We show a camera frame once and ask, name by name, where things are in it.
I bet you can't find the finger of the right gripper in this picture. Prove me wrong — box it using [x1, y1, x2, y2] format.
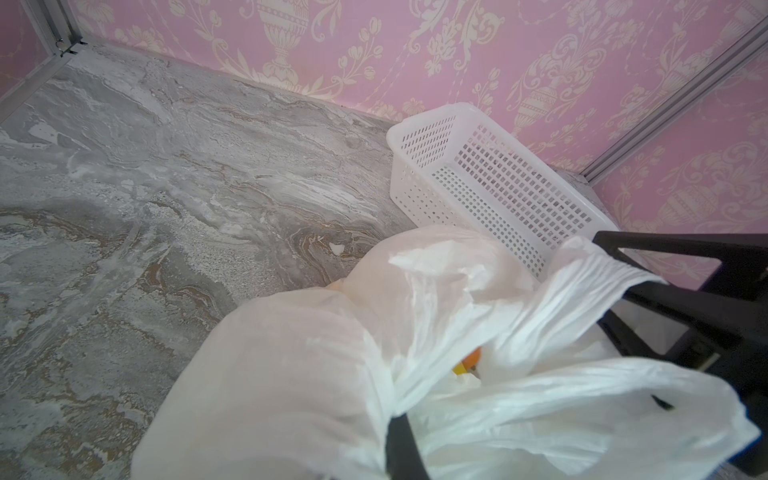
[593, 231, 767, 476]

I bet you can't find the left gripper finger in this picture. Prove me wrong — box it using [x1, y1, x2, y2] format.
[385, 414, 430, 480]

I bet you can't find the small orange toy fruit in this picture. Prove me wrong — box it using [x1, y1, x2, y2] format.
[452, 347, 482, 375]

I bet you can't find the white plastic bag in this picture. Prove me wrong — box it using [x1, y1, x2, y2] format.
[131, 226, 759, 479]

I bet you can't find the white plastic basket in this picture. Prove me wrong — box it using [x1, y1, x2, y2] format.
[387, 103, 616, 279]

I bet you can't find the right aluminium corner post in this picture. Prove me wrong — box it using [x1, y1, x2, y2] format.
[582, 17, 767, 184]

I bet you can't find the aluminium corner post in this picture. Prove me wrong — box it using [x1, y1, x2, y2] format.
[582, 17, 767, 184]
[1, 0, 86, 120]

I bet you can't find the left aluminium corner post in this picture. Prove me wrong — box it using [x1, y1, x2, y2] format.
[1, 0, 86, 120]

